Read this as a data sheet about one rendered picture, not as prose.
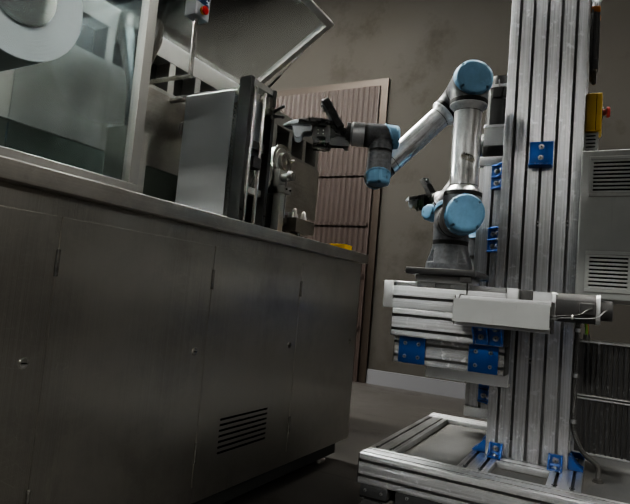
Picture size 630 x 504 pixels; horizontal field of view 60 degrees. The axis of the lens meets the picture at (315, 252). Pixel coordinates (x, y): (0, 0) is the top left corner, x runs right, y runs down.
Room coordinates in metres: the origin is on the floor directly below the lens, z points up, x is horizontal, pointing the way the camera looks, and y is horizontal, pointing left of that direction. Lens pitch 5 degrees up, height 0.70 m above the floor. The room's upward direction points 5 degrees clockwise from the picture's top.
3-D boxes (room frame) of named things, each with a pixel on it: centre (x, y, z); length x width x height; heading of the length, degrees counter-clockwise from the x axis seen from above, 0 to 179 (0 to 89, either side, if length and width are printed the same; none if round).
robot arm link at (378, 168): (1.70, -0.18, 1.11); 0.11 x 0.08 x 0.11; 178
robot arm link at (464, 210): (1.67, -0.44, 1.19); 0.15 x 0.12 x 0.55; 178
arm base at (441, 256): (1.81, -0.45, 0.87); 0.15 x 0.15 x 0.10
